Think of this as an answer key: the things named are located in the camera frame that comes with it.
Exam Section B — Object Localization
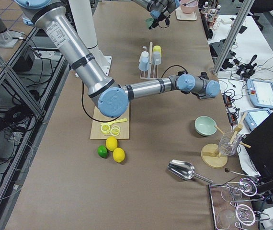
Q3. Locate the lemon slice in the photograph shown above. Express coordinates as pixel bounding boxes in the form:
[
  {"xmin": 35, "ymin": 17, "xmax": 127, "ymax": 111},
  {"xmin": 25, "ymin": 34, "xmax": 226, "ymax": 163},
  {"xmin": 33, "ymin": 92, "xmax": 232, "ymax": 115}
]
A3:
[
  {"xmin": 100, "ymin": 125, "xmax": 111, "ymax": 134},
  {"xmin": 110, "ymin": 126, "xmax": 121, "ymax": 137}
]

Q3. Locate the wooden mug tree stand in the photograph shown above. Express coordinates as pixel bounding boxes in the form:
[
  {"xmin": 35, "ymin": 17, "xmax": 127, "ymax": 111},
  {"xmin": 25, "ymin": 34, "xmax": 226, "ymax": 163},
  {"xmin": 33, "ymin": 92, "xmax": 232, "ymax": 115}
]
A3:
[{"xmin": 201, "ymin": 114, "xmax": 251, "ymax": 168}]

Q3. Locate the black wire glass rack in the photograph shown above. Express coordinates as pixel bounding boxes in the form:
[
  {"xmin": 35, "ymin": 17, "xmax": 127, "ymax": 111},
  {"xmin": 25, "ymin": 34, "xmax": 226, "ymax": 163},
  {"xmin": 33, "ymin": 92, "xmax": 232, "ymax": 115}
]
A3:
[{"xmin": 208, "ymin": 176, "xmax": 270, "ymax": 230}]

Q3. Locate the pink bowl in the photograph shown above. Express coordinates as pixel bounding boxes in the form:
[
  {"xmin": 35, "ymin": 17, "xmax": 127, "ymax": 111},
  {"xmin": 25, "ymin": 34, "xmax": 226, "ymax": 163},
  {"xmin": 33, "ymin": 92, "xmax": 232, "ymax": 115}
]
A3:
[{"xmin": 180, "ymin": 0, "xmax": 198, "ymax": 14}]

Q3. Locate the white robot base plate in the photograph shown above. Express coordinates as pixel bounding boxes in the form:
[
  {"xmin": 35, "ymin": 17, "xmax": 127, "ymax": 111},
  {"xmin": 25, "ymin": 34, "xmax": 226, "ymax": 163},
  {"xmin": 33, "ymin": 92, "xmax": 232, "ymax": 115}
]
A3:
[{"xmin": 75, "ymin": 54, "xmax": 113, "ymax": 79}]

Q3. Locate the light blue plastic cup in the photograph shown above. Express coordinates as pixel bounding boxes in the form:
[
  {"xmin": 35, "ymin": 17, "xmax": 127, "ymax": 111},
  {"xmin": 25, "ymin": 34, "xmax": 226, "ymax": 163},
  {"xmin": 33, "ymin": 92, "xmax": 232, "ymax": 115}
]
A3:
[{"xmin": 138, "ymin": 57, "xmax": 149, "ymax": 71}]

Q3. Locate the wooden cutting board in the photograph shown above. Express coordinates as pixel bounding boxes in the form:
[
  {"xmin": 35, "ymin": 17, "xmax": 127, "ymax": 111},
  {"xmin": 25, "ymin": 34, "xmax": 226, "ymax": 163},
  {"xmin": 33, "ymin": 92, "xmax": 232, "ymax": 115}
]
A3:
[{"xmin": 90, "ymin": 107, "xmax": 130, "ymax": 140}]

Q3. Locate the mint green bowl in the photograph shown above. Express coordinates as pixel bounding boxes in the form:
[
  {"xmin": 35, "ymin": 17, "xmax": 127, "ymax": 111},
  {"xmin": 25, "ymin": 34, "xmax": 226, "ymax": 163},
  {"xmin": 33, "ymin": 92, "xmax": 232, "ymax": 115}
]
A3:
[{"xmin": 194, "ymin": 116, "xmax": 217, "ymax": 137}]

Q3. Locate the black monitor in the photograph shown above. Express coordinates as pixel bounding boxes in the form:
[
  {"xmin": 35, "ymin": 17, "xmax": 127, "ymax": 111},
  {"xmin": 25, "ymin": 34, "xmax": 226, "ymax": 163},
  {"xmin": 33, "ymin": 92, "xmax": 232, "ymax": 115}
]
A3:
[{"xmin": 243, "ymin": 112, "xmax": 273, "ymax": 178}]

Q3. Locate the white wire cup rack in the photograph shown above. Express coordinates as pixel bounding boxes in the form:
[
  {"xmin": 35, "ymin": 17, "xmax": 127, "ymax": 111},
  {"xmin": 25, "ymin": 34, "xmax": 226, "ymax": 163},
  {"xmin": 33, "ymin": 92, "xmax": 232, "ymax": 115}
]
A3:
[{"xmin": 140, "ymin": 42, "xmax": 159, "ymax": 80}]

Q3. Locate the glass mug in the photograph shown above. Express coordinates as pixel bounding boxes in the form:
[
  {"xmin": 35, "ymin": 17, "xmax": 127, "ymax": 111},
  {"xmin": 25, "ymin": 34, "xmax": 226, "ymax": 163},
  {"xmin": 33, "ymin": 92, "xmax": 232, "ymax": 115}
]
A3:
[{"xmin": 218, "ymin": 130, "xmax": 241, "ymax": 156}]

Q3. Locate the whole yellow lemon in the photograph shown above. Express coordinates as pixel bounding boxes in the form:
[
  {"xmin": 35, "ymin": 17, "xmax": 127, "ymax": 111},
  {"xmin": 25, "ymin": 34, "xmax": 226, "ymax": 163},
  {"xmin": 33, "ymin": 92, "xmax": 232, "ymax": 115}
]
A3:
[
  {"xmin": 105, "ymin": 136, "xmax": 118, "ymax": 152},
  {"xmin": 113, "ymin": 148, "xmax": 125, "ymax": 163}
]

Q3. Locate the grey plastic cup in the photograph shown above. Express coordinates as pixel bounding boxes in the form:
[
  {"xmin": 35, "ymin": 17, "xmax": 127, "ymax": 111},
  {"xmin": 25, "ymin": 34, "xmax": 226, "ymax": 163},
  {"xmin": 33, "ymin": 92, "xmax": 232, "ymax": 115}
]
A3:
[{"xmin": 152, "ymin": 51, "xmax": 161, "ymax": 65}]

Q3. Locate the yellow plastic knife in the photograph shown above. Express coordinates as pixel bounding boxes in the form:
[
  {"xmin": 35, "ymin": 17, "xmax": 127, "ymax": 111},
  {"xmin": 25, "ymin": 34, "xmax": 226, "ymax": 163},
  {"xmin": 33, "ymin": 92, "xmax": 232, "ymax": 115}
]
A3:
[{"xmin": 100, "ymin": 118, "xmax": 127, "ymax": 126}]

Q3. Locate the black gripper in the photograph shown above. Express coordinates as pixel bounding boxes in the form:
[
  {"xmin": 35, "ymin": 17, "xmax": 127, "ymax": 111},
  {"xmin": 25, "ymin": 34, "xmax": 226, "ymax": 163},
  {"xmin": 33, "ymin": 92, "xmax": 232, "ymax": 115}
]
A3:
[
  {"xmin": 148, "ymin": 13, "xmax": 170, "ymax": 29},
  {"xmin": 176, "ymin": 72, "xmax": 217, "ymax": 99}
]

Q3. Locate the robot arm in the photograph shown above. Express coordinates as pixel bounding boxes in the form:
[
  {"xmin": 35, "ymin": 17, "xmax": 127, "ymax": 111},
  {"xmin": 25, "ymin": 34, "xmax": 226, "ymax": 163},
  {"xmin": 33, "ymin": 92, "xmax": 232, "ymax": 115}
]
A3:
[
  {"xmin": 132, "ymin": 0, "xmax": 180, "ymax": 30},
  {"xmin": 16, "ymin": 0, "xmax": 220, "ymax": 117}
]

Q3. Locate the bottle carrier rack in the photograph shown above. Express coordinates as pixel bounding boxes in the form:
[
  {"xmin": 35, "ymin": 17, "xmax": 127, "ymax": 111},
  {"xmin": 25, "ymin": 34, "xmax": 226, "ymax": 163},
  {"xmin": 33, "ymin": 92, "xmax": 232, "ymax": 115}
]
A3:
[{"xmin": 200, "ymin": 0, "xmax": 221, "ymax": 32}]

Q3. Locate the white plastic cup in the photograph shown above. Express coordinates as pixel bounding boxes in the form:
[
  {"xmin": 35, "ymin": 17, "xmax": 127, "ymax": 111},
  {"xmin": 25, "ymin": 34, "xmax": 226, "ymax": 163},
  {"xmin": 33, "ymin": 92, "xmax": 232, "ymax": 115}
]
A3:
[{"xmin": 139, "ymin": 51, "xmax": 149, "ymax": 62}]

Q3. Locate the beige plastic tray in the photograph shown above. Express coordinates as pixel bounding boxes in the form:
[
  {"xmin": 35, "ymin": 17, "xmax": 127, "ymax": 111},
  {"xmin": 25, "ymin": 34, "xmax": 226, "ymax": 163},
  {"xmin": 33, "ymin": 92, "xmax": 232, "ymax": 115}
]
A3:
[{"xmin": 175, "ymin": 7, "xmax": 197, "ymax": 21}]

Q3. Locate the metal scoop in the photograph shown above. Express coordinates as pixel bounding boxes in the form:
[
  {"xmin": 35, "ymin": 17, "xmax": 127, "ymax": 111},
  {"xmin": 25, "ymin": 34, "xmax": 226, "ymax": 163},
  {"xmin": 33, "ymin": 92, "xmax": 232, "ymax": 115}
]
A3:
[{"xmin": 167, "ymin": 159, "xmax": 213, "ymax": 184}]

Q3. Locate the yellow plastic cup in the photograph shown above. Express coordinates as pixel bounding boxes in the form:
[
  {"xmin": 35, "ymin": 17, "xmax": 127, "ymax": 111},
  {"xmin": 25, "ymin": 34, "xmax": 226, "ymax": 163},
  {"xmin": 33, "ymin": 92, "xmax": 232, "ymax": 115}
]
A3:
[{"xmin": 152, "ymin": 46, "xmax": 161, "ymax": 65}]

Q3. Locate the green plastic cup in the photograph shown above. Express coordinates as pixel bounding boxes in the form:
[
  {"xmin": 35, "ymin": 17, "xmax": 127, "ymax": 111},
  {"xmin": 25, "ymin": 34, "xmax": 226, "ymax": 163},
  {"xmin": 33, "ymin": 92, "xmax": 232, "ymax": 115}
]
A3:
[{"xmin": 145, "ymin": 18, "xmax": 154, "ymax": 28}]

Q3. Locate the green lime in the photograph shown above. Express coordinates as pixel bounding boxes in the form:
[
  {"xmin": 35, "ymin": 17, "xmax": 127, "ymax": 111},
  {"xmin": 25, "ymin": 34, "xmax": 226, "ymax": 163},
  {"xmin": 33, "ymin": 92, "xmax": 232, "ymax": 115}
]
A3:
[{"xmin": 97, "ymin": 145, "xmax": 108, "ymax": 158}]

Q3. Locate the aluminium frame post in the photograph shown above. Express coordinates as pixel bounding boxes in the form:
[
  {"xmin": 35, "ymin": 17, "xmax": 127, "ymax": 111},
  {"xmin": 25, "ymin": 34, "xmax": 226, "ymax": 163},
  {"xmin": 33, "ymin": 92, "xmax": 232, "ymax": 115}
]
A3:
[{"xmin": 212, "ymin": 0, "xmax": 254, "ymax": 75}]

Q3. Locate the teach pendant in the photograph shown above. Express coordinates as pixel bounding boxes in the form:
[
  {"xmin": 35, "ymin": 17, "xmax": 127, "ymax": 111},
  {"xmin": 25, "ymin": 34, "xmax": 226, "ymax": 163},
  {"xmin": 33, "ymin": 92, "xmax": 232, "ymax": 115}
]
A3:
[
  {"xmin": 246, "ymin": 79, "xmax": 273, "ymax": 110},
  {"xmin": 243, "ymin": 108, "xmax": 272, "ymax": 131}
]

